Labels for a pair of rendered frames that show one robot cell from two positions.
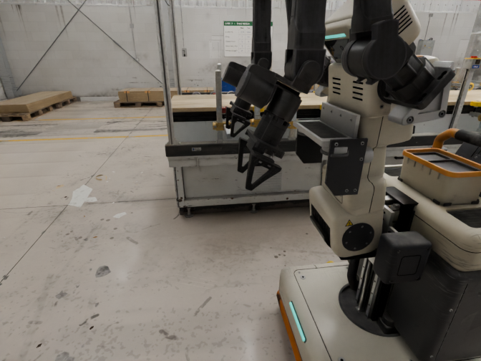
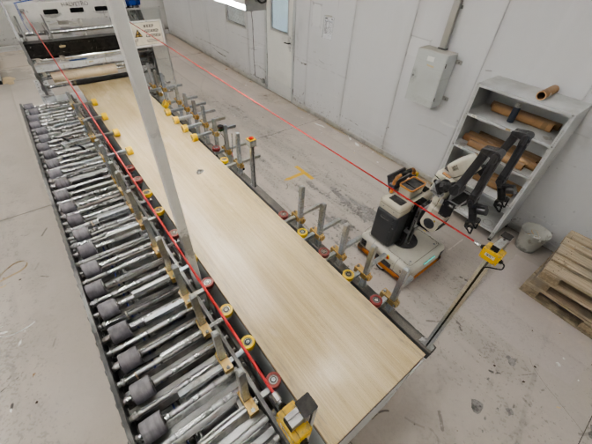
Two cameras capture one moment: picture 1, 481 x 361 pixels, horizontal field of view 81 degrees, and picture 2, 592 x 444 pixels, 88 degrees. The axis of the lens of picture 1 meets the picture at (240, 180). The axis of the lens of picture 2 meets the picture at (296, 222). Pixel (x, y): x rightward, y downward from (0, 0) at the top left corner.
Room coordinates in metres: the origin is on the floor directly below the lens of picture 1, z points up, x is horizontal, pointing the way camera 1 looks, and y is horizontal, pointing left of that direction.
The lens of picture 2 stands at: (3.05, 0.77, 2.58)
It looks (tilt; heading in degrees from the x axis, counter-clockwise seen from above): 43 degrees down; 238
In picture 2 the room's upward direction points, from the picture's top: 3 degrees clockwise
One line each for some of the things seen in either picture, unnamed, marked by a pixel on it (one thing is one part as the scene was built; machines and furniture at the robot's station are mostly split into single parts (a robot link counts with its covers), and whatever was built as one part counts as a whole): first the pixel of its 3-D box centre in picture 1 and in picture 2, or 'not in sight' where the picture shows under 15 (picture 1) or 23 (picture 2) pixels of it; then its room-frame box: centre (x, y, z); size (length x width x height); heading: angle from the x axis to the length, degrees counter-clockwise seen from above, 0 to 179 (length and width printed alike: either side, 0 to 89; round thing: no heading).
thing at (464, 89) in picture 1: (459, 102); (253, 166); (2.08, -1.58, 0.93); 0.05 x 0.05 x 0.45; 8
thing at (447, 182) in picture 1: (439, 174); (411, 188); (0.87, -0.67, 0.87); 0.23 x 0.15 x 0.11; 8
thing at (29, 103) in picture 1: (36, 100); not in sight; (7.01, 4.94, 0.23); 2.41 x 0.77 x 0.17; 9
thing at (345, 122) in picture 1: (329, 144); (455, 200); (0.82, -0.27, 0.99); 0.28 x 0.16 x 0.22; 8
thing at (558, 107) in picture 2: not in sight; (493, 162); (-0.47, -0.67, 0.78); 0.90 x 0.45 x 1.55; 98
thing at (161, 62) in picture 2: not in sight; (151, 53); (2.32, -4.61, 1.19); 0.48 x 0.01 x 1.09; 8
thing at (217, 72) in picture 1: (219, 109); (396, 291); (1.85, 0.14, 0.92); 0.04 x 0.04 x 0.48; 8
